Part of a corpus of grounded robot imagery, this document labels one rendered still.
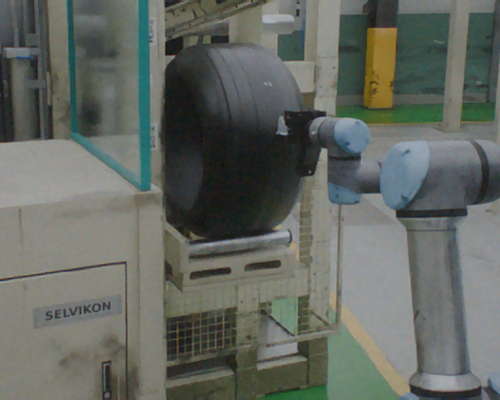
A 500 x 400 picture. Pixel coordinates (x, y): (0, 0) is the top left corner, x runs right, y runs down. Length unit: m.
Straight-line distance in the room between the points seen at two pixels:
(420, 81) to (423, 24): 0.88
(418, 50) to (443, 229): 10.84
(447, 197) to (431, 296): 0.17
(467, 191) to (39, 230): 0.71
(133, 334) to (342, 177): 0.61
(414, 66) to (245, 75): 10.17
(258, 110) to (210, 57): 0.21
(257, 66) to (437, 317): 0.96
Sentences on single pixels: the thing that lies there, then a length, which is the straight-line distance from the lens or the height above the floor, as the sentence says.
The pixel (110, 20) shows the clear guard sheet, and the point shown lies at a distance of 1.39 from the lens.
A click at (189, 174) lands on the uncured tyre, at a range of 2.43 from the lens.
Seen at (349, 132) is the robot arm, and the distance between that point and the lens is 1.64.
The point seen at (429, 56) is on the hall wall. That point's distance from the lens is 12.18.
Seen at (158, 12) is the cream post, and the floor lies 1.56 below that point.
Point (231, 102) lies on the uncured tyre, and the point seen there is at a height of 1.33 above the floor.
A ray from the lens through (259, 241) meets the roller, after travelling 2.15.
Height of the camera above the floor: 1.59
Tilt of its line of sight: 11 degrees down
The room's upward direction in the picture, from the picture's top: straight up
